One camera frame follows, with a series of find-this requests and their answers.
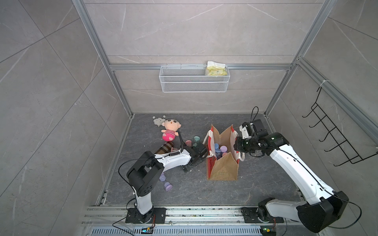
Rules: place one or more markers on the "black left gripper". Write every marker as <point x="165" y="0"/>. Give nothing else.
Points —
<point x="200" y="159"/>

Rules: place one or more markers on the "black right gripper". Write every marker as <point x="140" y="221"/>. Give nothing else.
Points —
<point x="237" y="144"/>

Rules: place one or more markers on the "blue hourglass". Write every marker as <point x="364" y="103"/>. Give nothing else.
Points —
<point x="217" y="150"/>

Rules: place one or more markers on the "purple hourglass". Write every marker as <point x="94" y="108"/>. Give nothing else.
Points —
<point x="223" y="149"/>
<point x="167" y="185"/>

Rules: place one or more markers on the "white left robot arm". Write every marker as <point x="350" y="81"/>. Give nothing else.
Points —
<point x="146" y="171"/>

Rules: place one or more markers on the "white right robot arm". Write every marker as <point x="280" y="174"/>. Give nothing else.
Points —
<point x="321" y="206"/>

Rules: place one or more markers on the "pink hourglass upright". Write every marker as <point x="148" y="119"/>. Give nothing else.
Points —
<point x="188" y="143"/>

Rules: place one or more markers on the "green hourglass near bag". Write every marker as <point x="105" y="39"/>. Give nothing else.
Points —
<point x="196" y="141"/>

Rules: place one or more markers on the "plaid fabric pouch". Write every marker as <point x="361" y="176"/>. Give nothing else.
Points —
<point x="165" y="148"/>

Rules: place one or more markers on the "pink plush doll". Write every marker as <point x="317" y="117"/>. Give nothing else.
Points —
<point x="171" y="130"/>

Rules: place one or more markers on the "white fluffy plush toy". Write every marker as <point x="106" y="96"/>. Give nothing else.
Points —
<point x="158" y="121"/>

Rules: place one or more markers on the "yellow wipes packet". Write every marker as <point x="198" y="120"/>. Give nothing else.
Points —
<point x="215" y="69"/>

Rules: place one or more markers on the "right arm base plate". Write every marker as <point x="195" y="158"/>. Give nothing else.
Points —
<point x="256" y="214"/>

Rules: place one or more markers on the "white wire wall basket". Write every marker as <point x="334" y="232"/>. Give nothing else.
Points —
<point x="192" y="79"/>

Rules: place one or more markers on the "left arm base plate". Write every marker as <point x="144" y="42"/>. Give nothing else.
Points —
<point x="156" y="215"/>

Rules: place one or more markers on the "black wire hook rack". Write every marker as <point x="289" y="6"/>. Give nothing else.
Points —
<point x="333" y="133"/>

